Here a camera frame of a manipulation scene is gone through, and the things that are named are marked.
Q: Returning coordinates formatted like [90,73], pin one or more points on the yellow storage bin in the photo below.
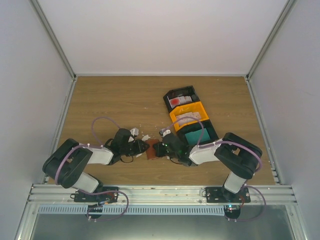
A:
[192,107]

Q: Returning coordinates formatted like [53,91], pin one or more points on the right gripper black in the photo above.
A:
[157,148]

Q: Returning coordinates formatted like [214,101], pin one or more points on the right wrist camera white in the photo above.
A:
[163,132]

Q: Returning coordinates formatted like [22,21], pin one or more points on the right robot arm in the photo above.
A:
[241,157]

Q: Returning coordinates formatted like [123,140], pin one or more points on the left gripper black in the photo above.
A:
[139,149]

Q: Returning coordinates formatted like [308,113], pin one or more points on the cards in black bin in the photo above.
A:
[180,100]

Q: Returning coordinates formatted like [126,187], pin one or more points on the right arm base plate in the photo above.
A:
[217,194]

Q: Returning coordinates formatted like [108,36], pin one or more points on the grey slotted cable duct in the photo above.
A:
[206,210]

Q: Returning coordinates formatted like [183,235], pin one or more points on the teal item in bin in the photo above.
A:
[193,136]

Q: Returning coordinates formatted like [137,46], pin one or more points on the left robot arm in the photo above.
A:
[66,166]

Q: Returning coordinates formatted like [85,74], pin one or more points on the aluminium front rail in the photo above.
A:
[192,195]

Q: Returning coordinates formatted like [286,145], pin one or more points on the card in yellow bin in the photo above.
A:
[188,117]

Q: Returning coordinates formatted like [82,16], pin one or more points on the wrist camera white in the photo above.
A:
[134,132]
[163,132]

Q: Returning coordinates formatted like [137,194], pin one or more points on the black storage bin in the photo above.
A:
[183,91]

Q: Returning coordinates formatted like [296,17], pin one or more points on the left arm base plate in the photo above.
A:
[110,197]

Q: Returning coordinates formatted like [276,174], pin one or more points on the brown leather card holder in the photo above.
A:
[151,151]

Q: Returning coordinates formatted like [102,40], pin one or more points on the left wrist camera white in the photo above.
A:
[134,132]

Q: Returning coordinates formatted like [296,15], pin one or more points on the black bin with teal item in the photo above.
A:
[193,127]

